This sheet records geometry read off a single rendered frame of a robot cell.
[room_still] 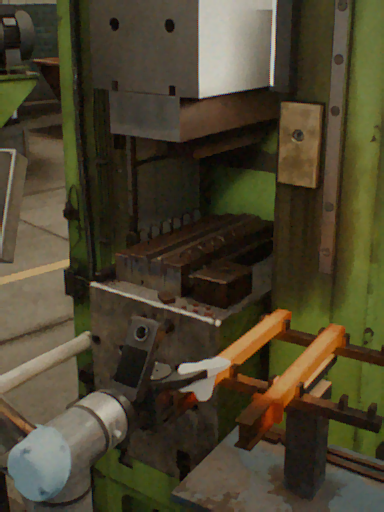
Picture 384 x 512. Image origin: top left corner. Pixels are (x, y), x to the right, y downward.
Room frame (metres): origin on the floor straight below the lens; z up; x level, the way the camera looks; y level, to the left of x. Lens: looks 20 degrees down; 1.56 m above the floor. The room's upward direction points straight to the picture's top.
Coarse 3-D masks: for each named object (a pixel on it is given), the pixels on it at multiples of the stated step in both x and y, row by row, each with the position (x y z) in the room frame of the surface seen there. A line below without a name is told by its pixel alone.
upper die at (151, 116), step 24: (120, 96) 1.61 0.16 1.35; (144, 96) 1.57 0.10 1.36; (168, 96) 1.53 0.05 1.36; (216, 96) 1.62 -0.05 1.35; (240, 96) 1.70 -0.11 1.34; (264, 96) 1.78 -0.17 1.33; (120, 120) 1.61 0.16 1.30; (144, 120) 1.57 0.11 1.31; (168, 120) 1.53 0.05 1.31; (192, 120) 1.55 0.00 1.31; (216, 120) 1.62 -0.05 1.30; (240, 120) 1.70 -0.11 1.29; (264, 120) 1.79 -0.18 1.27
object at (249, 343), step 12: (276, 312) 1.29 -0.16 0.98; (288, 312) 1.29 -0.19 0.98; (264, 324) 1.23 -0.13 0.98; (276, 324) 1.23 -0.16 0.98; (252, 336) 1.18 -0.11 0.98; (264, 336) 1.19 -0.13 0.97; (228, 348) 1.13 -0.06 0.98; (240, 348) 1.13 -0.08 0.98; (252, 348) 1.15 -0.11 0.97; (240, 360) 1.12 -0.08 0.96; (228, 372) 1.08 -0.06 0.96; (180, 396) 0.96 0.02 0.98; (192, 396) 1.00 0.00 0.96; (180, 408) 0.97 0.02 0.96
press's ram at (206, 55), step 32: (96, 0) 1.64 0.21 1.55; (128, 0) 1.59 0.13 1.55; (160, 0) 1.54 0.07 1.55; (192, 0) 1.49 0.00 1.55; (224, 0) 1.55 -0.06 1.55; (256, 0) 1.63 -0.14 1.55; (96, 32) 1.65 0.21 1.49; (128, 32) 1.59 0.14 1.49; (160, 32) 1.54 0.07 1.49; (192, 32) 1.49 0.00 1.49; (224, 32) 1.55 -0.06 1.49; (256, 32) 1.65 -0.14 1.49; (96, 64) 1.65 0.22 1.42; (128, 64) 1.59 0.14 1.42; (160, 64) 1.54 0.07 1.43; (192, 64) 1.49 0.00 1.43; (224, 64) 1.55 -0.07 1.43; (256, 64) 1.66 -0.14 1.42; (192, 96) 1.49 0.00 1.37
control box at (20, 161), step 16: (0, 160) 1.78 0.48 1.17; (16, 160) 1.79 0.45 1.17; (0, 176) 1.76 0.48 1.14; (16, 176) 1.78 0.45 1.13; (0, 192) 1.74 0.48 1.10; (16, 192) 1.77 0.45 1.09; (0, 208) 1.71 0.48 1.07; (16, 208) 1.76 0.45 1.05; (0, 224) 1.69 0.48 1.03; (16, 224) 1.75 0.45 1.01; (0, 240) 1.67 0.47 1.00; (0, 256) 1.66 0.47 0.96
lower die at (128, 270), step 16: (192, 224) 1.86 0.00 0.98; (208, 224) 1.83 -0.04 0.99; (240, 224) 1.80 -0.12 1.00; (256, 224) 1.82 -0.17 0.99; (272, 224) 1.84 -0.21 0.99; (160, 240) 1.71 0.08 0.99; (176, 240) 1.68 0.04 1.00; (240, 240) 1.71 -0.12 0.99; (128, 256) 1.60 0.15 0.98; (144, 256) 1.58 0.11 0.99; (176, 256) 1.57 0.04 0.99; (192, 256) 1.57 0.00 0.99; (208, 256) 1.60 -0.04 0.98; (256, 256) 1.77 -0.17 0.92; (128, 272) 1.60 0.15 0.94; (144, 272) 1.57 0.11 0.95; (160, 272) 1.55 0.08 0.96; (176, 272) 1.52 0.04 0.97; (160, 288) 1.55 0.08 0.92; (176, 288) 1.52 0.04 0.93; (192, 288) 1.55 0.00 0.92
